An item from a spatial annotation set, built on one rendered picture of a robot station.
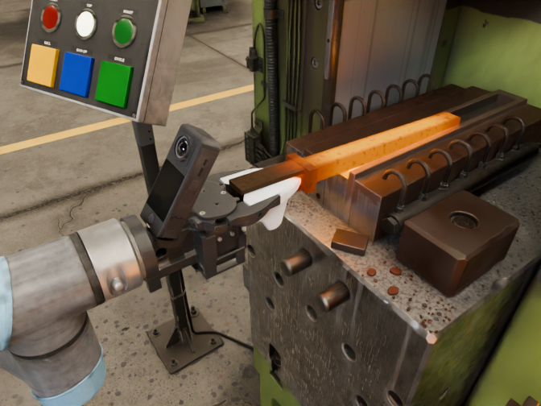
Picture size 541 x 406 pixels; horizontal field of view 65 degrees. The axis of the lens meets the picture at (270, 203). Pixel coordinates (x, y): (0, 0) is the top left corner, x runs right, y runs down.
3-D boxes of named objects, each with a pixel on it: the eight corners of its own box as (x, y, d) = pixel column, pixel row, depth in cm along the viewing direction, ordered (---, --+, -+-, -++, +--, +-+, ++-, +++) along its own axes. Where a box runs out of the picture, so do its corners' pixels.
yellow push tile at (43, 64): (50, 86, 84) (56, 49, 83) (26, 80, 87) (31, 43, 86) (58, 88, 86) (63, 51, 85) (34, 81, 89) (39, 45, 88)
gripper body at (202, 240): (219, 226, 55) (129, 264, 49) (215, 170, 50) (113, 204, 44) (251, 260, 50) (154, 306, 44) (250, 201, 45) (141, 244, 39)
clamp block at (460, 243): (448, 300, 49) (464, 260, 45) (393, 258, 55) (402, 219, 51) (506, 258, 55) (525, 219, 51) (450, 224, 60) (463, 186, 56)
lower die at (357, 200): (373, 242, 57) (382, 192, 52) (284, 176, 70) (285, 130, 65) (536, 152, 77) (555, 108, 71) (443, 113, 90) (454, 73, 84)
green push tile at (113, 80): (122, 108, 77) (130, 66, 75) (93, 100, 80) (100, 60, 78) (130, 109, 78) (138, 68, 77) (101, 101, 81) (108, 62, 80)
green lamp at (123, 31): (122, 48, 75) (117, 22, 73) (113, 42, 78) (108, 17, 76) (139, 45, 77) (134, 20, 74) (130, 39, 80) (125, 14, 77)
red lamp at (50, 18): (48, 32, 83) (41, 9, 81) (43, 27, 86) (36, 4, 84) (65, 30, 85) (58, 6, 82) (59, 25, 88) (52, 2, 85)
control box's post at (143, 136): (183, 346, 149) (115, 23, 84) (178, 338, 152) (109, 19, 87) (192, 341, 151) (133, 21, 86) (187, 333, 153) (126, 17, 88)
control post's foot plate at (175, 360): (169, 379, 140) (165, 362, 134) (144, 332, 154) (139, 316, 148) (226, 345, 149) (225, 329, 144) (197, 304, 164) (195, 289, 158)
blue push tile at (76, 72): (84, 97, 81) (91, 58, 80) (58, 89, 83) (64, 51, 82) (92, 98, 82) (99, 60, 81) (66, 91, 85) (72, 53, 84)
